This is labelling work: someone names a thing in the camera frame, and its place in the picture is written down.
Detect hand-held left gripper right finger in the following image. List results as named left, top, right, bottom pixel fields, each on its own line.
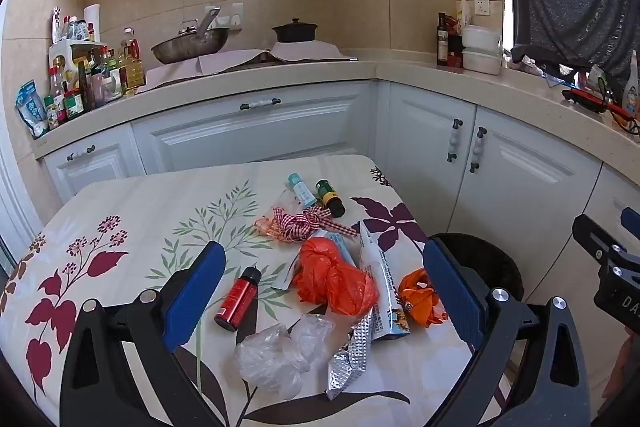
left=422, top=237, right=593, bottom=427

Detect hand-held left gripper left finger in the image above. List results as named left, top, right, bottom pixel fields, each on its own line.
left=59, top=241, right=227, bottom=427

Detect small red bottle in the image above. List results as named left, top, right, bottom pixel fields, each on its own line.
left=214, top=266, right=263, bottom=333

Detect black trash bin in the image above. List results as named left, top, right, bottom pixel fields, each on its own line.
left=429, top=233, right=524, bottom=310

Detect white blue printed tube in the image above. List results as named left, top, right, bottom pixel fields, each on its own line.
left=357, top=221, right=412, bottom=341

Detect white sachet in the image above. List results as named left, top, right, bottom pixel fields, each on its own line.
left=271, top=252, right=302, bottom=293

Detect clear plastic bag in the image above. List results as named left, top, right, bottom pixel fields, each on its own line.
left=235, top=313, right=337, bottom=401

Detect clear orange dotted wrapper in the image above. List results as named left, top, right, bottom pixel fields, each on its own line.
left=253, top=189, right=288, bottom=235

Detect light blue stick packet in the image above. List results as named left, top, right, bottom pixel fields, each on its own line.
left=319, top=231, right=360, bottom=269

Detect orange plastic bag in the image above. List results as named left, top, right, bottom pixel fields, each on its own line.
left=291, top=237, right=380, bottom=318

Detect silver blister pack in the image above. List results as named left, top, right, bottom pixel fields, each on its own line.
left=325, top=307, right=377, bottom=401

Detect red checkered ribbon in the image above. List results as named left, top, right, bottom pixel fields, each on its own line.
left=272, top=206, right=359, bottom=244

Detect teal tube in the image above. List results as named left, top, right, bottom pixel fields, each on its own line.
left=287, top=173, right=319, bottom=210

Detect small green yellow bottle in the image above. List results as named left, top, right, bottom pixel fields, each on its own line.
left=314, top=179, right=347, bottom=218

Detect red black appliance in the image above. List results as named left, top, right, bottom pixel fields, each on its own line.
left=561, top=88, right=627, bottom=118

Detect white spray bottle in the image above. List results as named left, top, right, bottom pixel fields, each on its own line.
left=622, top=49, right=640, bottom=118

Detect green packet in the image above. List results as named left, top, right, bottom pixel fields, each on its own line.
left=587, top=64, right=610, bottom=95

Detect white kitchen cabinet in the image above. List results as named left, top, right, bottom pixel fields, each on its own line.
left=42, top=79, right=640, bottom=390

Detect white lidded container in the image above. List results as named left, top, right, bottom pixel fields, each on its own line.
left=461, top=25, right=502, bottom=52
left=462, top=49, right=503, bottom=76

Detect beige kitchen counter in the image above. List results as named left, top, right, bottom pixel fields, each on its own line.
left=32, top=57, right=640, bottom=170

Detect beige stove cloth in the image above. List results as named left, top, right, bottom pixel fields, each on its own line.
left=144, top=41, right=359, bottom=88

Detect red packet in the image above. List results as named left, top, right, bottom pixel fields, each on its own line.
left=446, top=16, right=465, bottom=70

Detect group of condiment bottles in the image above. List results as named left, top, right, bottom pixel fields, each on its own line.
left=44, top=7, right=147, bottom=130

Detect metal wok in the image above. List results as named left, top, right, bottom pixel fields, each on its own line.
left=151, top=7, right=231, bottom=66

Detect blue white snack bag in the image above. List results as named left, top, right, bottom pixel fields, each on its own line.
left=15, top=80, right=49, bottom=140

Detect dark oil bottle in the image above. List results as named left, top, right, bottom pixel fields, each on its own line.
left=436, top=12, right=450, bottom=68

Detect white spice rack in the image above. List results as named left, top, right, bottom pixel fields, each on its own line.
left=48, top=39, right=109, bottom=72

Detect black lidded pot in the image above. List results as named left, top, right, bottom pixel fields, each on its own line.
left=272, top=18, right=320, bottom=44

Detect paper towel roll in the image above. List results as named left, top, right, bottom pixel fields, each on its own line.
left=83, top=3, right=102, bottom=42

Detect cabinet door handle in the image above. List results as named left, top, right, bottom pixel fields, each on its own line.
left=446, top=118, right=465, bottom=163
left=469, top=126, right=489, bottom=173

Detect long drawer handle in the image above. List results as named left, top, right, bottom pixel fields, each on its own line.
left=239, top=97, right=282, bottom=110

